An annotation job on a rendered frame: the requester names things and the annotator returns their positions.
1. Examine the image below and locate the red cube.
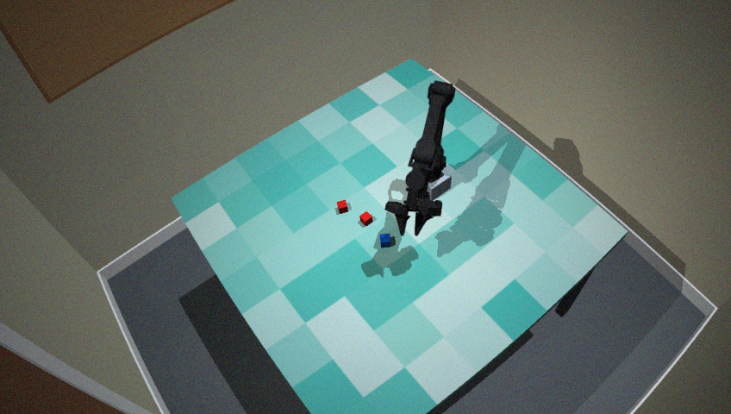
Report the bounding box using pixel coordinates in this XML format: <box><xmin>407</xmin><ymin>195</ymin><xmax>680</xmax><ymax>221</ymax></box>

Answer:
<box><xmin>359</xmin><ymin>211</ymin><xmax>372</xmax><ymax>226</ymax></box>
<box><xmin>337</xmin><ymin>200</ymin><xmax>348</xmax><ymax>214</ymax></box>

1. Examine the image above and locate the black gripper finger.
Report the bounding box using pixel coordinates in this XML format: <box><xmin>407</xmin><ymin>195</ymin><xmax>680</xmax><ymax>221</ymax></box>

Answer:
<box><xmin>395</xmin><ymin>214</ymin><xmax>410</xmax><ymax>236</ymax></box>
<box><xmin>415</xmin><ymin>212</ymin><xmax>433</xmax><ymax>236</ymax></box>

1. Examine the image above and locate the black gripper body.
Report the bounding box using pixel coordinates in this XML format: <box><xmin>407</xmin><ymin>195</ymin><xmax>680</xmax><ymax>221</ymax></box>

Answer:
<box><xmin>385</xmin><ymin>187</ymin><xmax>429</xmax><ymax>216</ymax></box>

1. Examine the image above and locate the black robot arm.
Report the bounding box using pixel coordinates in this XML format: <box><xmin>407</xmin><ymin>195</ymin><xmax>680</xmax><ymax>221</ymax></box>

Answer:
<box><xmin>405</xmin><ymin>80</ymin><xmax>455</xmax><ymax>216</ymax></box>

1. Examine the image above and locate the blue cube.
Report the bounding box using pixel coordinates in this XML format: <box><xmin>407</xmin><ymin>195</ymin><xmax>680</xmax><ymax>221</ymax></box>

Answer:
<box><xmin>380</xmin><ymin>234</ymin><xmax>391</xmax><ymax>248</ymax></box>

